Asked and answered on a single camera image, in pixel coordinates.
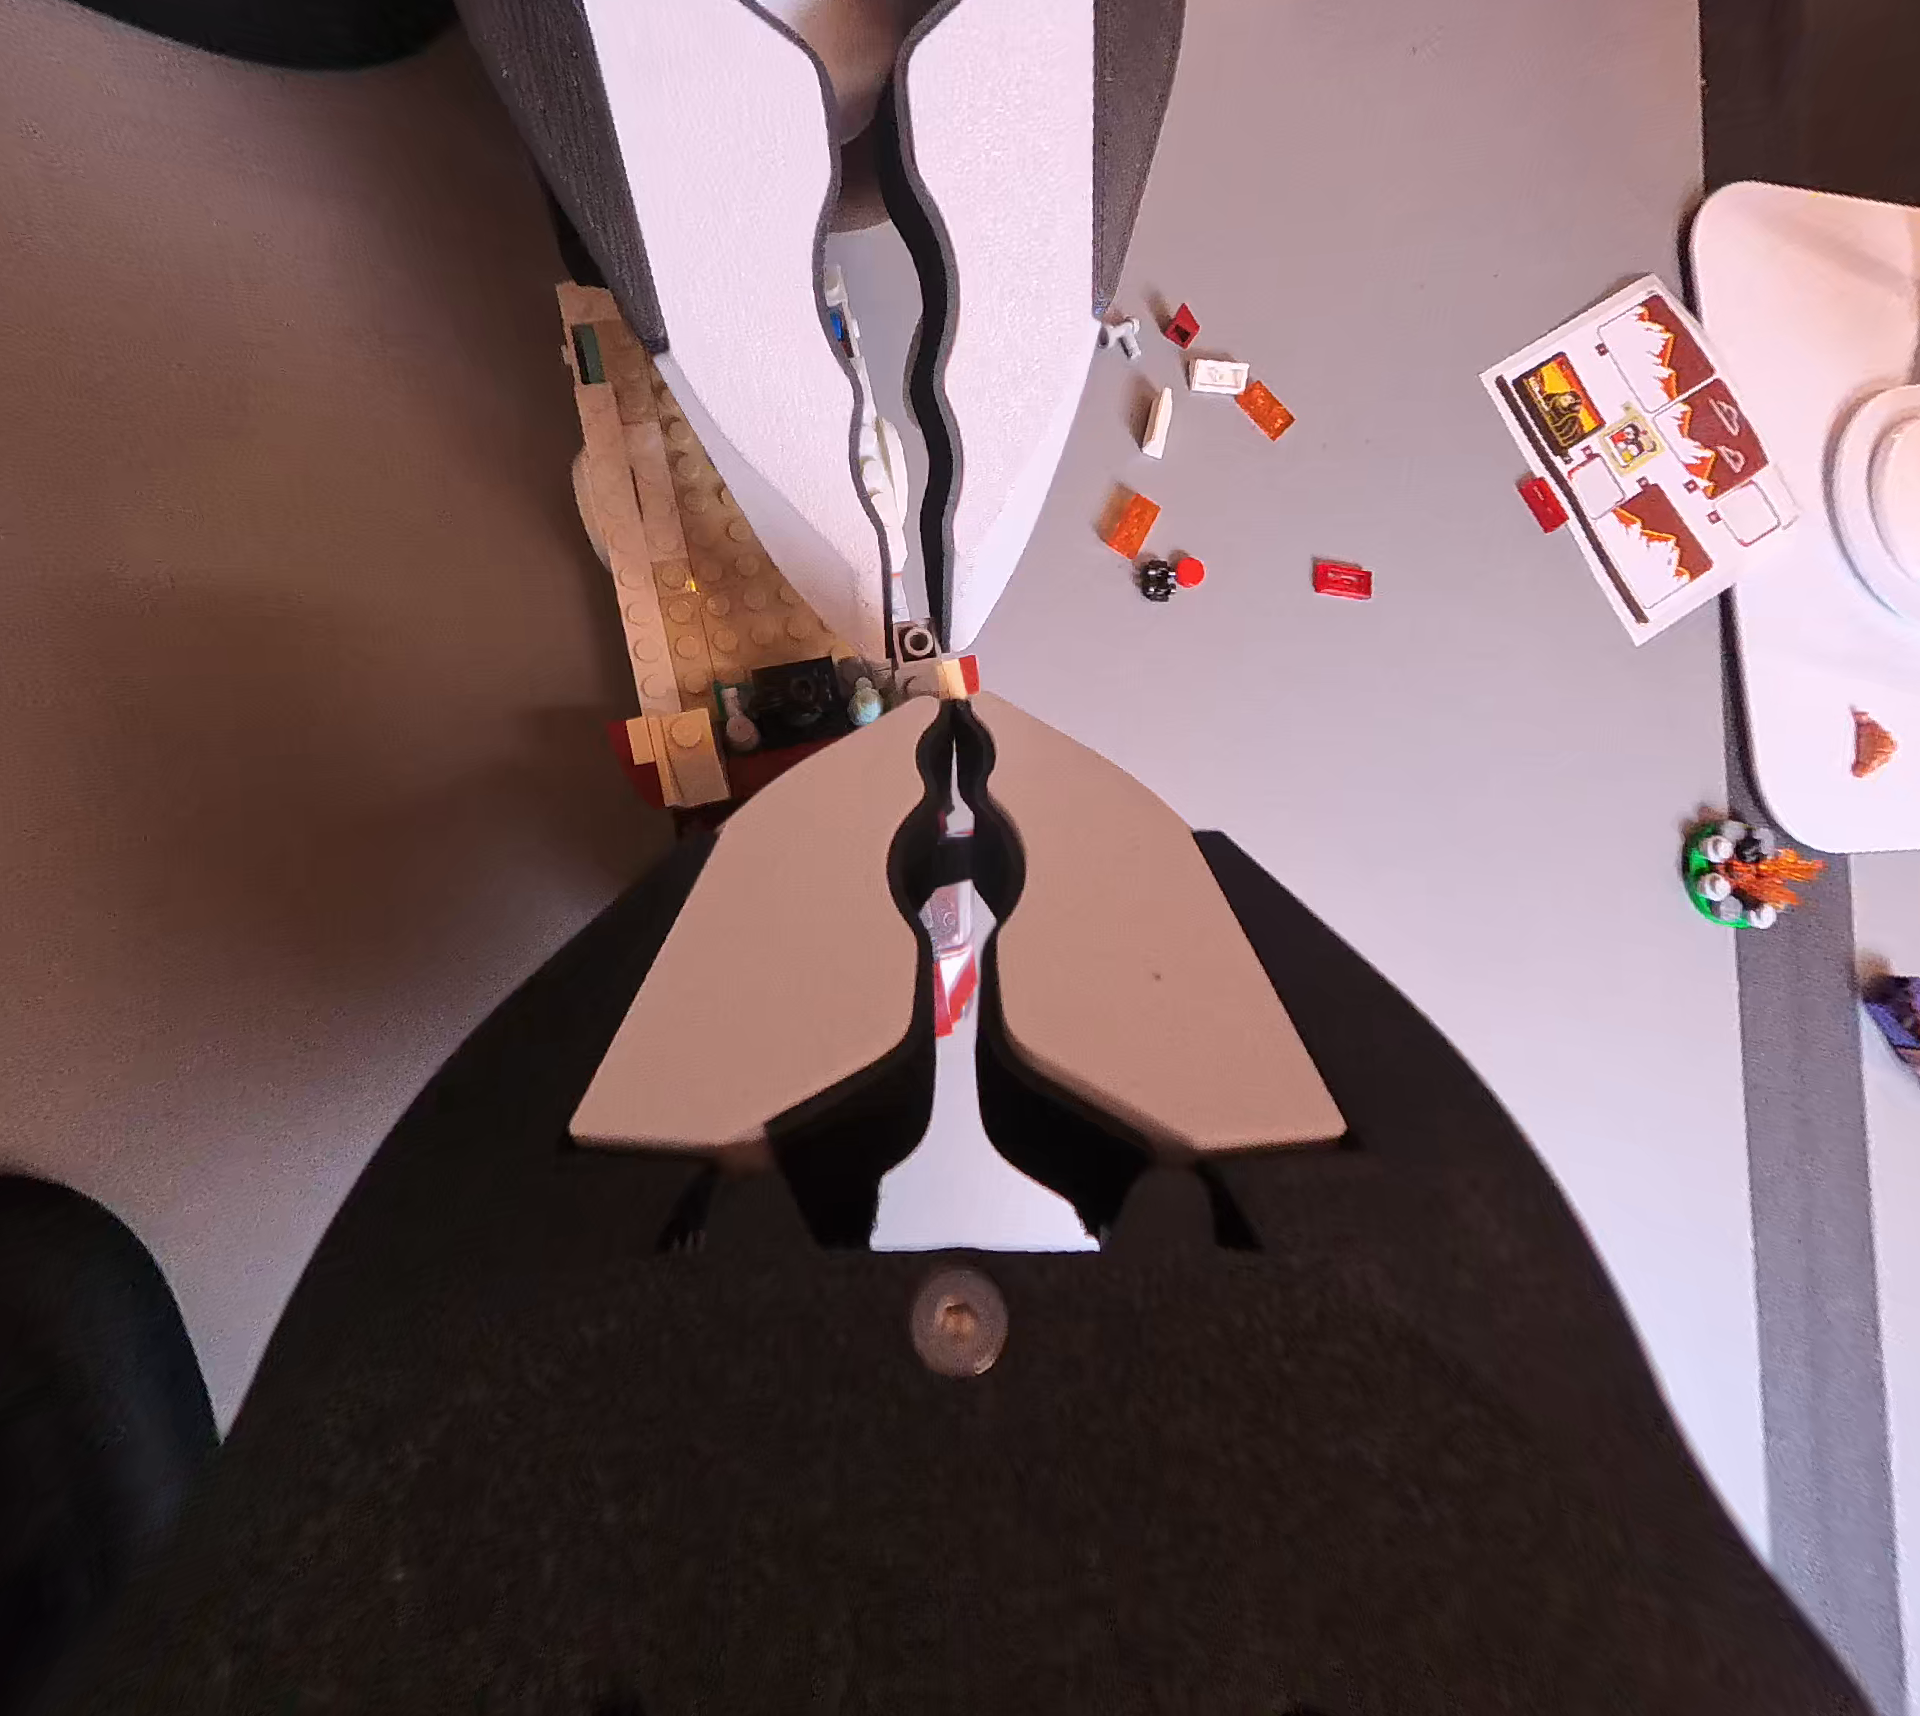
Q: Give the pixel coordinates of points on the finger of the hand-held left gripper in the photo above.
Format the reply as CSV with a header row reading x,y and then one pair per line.
x,y
1020,216
721,216

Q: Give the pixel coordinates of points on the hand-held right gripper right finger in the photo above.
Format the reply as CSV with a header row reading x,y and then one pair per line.
x,y
1170,980

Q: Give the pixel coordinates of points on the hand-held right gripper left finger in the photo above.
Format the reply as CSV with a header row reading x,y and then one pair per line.
x,y
750,980

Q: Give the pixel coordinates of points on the small black knobby brick piece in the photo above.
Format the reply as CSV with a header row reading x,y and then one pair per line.
x,y
1157,580
805,693

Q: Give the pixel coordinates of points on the light grey plate brick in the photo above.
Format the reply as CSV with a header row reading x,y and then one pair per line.
x,y
919,646

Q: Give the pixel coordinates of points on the tan white red brick vehicle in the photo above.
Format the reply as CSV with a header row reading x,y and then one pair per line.
x,y
704,606

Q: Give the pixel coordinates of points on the grey desk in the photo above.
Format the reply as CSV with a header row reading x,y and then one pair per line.
x,y
1351,847

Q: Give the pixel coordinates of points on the light grey tap brick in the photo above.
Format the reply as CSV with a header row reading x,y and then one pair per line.
x,y
1121,336

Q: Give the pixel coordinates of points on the dark red slope brick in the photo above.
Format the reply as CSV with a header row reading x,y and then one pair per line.
x,y
1185,324

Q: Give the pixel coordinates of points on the white tile brick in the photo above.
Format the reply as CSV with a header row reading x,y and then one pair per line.
x,y
1221,375

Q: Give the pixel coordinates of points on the transparent orange tile brick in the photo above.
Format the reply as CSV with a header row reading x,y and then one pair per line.
x,y
1267,411
1130,522

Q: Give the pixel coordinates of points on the transparent red tile brick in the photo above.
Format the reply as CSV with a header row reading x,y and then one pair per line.
x,y
1343,578

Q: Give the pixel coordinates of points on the brick campfire build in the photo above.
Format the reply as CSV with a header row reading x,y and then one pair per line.
x,y
1741,873

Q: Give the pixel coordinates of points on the printed sticker sheet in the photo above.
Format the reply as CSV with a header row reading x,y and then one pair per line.
x,y
1634,456

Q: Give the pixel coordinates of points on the white booklet stand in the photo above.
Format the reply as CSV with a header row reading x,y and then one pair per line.
x,y
1815,696

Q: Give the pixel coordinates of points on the purple brick minifigure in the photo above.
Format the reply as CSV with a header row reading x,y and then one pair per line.
x,y
1899,1018

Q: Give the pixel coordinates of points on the small brown brick piece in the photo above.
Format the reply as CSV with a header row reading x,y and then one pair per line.
x,y
1872,744

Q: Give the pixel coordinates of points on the white angled bracket brick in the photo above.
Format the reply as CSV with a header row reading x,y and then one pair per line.
x,y
1157,423

